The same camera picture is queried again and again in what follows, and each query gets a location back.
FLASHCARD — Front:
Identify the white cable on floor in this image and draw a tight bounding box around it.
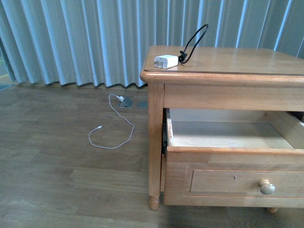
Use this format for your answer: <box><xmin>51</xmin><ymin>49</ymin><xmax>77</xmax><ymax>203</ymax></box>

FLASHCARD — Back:
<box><xmin>88</xmin><ymin>94</ymin><xmax>135</xmax><ymax>150</ymax></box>

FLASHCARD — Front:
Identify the pale green pleated curtain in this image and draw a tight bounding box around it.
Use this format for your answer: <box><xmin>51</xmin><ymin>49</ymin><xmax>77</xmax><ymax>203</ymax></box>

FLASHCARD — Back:
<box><xmin>0</xmin><ymin>0</ymin><xmax>304</xmax><ymax>86</ymax></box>

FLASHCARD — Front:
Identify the wooden drawer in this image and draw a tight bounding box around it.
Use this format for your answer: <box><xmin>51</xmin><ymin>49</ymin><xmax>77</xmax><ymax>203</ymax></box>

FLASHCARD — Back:
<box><xmin>164</xmin><ymin>108</ymin><xmax>304</xmax><ymax>208</ymax></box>

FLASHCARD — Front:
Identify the wooden nightstand cabinet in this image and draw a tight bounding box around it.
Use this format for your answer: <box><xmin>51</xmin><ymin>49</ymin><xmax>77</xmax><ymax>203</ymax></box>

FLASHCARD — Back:
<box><xmin>140</xmin><ymin>46</ymin><xmax>304</xmax><ymax>210</ymax></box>

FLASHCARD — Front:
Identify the open grey floor socket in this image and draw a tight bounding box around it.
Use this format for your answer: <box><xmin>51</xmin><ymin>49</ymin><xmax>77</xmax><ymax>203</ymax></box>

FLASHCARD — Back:
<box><xmin>119</xmin><ymin>97</ymin><xmax>133</xmax><ymax>108</ymax></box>

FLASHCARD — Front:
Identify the closed grey floor socket cover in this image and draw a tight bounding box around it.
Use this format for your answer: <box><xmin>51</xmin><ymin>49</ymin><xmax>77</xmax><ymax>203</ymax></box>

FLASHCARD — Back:
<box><xmin>137</xmin><ymin>101</ymin><xmax>148</xmax><ymax>109</ymax></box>

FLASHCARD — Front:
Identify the round wooden upper drawer knob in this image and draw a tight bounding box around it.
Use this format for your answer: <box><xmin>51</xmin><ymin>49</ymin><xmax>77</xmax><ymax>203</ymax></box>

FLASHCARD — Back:
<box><xmin>258</xmin><ymin>180</ymin><xmax>276</xmax><ymax>195</ymax></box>

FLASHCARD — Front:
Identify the white charger plug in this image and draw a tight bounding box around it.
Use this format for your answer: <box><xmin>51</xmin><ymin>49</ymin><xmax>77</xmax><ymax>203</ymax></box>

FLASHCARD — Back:
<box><xmin>154</xmin><ymin>55</ymin><xmax>179</xmax><ymax>69</ymax></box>

